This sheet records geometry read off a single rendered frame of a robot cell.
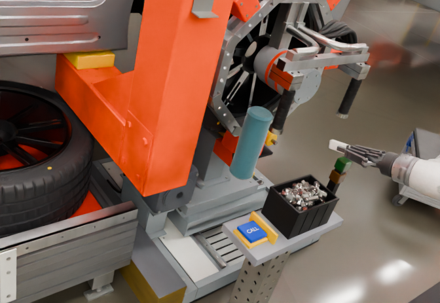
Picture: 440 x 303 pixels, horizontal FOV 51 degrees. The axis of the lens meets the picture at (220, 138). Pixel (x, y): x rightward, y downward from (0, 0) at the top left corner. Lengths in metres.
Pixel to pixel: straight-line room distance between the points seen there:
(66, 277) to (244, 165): 0.69
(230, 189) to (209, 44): 0.93
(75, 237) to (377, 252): 1.48
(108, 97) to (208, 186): 0.68
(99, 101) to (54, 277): 0.57
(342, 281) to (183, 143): 1.11
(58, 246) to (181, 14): 0.79
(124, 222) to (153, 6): 0.72
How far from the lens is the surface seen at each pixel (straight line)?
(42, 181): 1.48
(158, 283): 1.71
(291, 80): 1.35
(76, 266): 1.62
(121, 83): 1.44
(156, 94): 1.24
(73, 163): 1.54
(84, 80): 1.64
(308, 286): 2.08
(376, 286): 2.26
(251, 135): 1.55
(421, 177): 1.45
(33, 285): 1.59
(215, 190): 1.99
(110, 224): 1.56
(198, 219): 1.92
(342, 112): 1.69
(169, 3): 1.16
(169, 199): 1.75
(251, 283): 1.72
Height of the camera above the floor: 1.44
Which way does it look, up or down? 31 degrees down
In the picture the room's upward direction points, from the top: 16 degrees clockwise
